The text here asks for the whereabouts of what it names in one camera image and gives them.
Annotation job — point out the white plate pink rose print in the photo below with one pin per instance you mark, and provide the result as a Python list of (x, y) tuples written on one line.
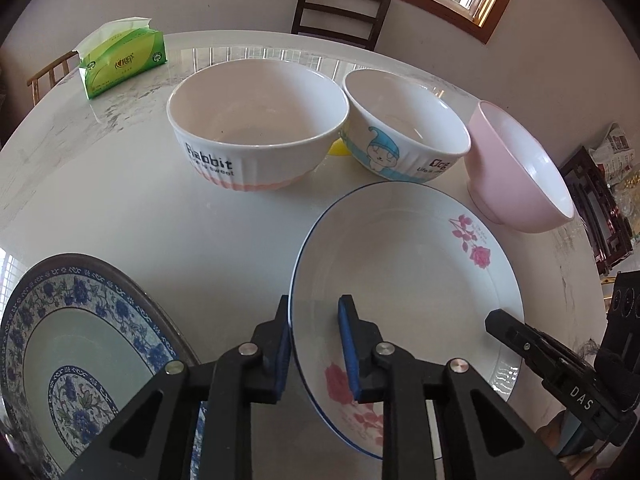
[(410, 285)]

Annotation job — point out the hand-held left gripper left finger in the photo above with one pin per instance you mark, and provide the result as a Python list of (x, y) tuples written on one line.
[(282, 355)]

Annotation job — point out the brown wooden window frame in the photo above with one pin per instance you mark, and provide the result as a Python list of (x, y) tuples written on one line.
[(440, 10)]

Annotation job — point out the yellow round sticker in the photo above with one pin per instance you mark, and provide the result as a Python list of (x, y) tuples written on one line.
[(337, 149)]

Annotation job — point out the blue floral patterned plate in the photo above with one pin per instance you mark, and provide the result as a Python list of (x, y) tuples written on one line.
[(75, 320)]

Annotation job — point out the dark carved wooden furniture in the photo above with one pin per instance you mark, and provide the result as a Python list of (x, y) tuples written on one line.
[(600, 220)]

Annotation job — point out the large white bowl pink base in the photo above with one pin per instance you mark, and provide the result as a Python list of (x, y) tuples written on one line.
[(250, 160)]

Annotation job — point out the light wooden chair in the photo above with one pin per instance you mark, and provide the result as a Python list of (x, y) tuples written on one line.
[(50, 67)]

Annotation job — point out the dark wooden chair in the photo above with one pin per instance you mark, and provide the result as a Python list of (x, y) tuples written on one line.
[(335, 35)]

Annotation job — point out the green tissue pack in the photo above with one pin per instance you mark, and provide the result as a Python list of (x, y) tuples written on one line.
[(120, 60)]

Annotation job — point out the person's right hand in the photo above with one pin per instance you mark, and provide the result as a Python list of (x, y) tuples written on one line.
[(551, 435)]

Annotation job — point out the newspaper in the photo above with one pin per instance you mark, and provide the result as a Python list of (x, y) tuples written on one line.
[(612, 145)]

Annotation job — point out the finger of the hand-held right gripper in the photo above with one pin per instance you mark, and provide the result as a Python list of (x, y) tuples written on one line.
[(520, 337)]

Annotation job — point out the clear plastic bag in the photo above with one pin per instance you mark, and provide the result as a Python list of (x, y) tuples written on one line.
[(629, 200)]

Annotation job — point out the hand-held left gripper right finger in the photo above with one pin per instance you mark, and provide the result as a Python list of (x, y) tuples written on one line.
[(350, 355)]

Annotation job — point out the white bowl blue cartoon print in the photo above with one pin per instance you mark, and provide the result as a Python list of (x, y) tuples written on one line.
[(400, 160)]

